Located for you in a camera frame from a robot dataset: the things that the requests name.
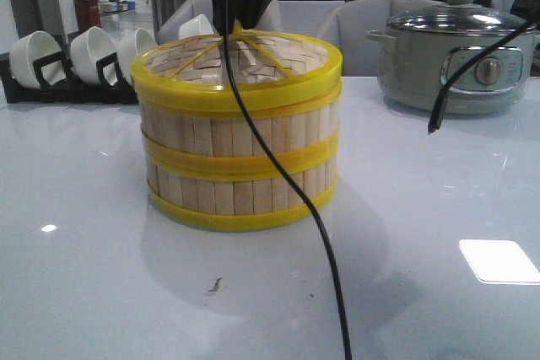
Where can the woven bamboo steamer lid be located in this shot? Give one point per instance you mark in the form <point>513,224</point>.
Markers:
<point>272,70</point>

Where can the bamboo steamer basket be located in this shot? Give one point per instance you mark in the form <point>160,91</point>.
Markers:
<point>201,143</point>
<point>224,205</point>

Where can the left grey chair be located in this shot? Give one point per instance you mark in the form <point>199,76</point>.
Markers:
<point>271,19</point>

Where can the white bowl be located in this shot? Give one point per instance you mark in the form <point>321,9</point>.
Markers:
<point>196,26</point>
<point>86,49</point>
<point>129,47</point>
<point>25,51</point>

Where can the middle grey chair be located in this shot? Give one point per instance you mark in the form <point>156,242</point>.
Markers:
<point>346,27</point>

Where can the red bin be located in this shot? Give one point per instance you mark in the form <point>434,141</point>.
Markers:
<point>87,14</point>

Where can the grey electric cooking pot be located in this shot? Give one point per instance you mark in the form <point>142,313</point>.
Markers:
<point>415,65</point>

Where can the black bowl rack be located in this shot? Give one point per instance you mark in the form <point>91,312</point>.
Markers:
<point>112,87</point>

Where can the glass pot lid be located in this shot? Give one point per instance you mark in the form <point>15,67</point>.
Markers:
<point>460,17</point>

